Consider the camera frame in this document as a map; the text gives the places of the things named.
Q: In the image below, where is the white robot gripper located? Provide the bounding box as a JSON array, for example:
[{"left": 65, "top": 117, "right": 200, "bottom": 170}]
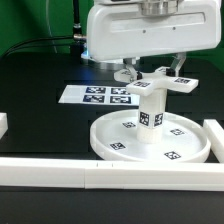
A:
[{"left": 87, "top": 0, "right": 221, "bottom": 82}]

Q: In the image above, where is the white cross-shaped table base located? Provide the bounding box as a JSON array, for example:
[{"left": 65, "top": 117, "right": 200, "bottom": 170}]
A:
[{"left": 114, "top": 68, "right": 199, "bottom": 96}]

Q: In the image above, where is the white round table top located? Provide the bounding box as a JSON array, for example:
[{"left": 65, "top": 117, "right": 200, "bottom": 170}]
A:
[{"left": 90, "top": 109, "right": 211, "bottom": 163}]

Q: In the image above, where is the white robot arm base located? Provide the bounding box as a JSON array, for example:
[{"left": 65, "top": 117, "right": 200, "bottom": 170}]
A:
[{"left": 81, "top": 50, "right": 125, "bottom": 71}]

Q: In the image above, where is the white marker sheet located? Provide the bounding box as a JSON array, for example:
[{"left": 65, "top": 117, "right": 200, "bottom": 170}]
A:
[{"left": 59, "top": 85, "right": 139, "bottom": 106}]

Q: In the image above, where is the white right barrier block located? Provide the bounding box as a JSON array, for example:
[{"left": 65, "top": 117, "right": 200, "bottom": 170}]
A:
[{"left": 203, "top": 119, "right": 224, "bottom": 164}]

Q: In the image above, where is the white barrier block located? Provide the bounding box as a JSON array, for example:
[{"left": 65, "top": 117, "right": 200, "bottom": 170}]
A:
[
  {"left": 0, "top": 113, "right": 8, "bottom": 139},
  {"left": 203, "top": 119, "right": 224, "bottom": 164}
]

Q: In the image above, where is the white left barrier block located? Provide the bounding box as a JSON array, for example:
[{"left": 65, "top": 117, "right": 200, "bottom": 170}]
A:
[{"left": 0, "top": 113, "right": 8, "bottom": 139}]

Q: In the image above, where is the black vertical cable connector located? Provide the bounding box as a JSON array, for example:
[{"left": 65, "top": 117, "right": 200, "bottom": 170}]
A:
[{"left": 72, "top": 0, "right": 82, "bottom": 34}]

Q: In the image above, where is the black cable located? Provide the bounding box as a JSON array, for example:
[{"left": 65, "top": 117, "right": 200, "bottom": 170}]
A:
[{"left": 0, "top": 35, "right": 88, "bottom": 58}]

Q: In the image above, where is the white front barrier rail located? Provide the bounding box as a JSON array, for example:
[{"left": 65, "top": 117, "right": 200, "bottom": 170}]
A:
[{"left": 0, "top": 157, "right": 224, "bottom": 191}]

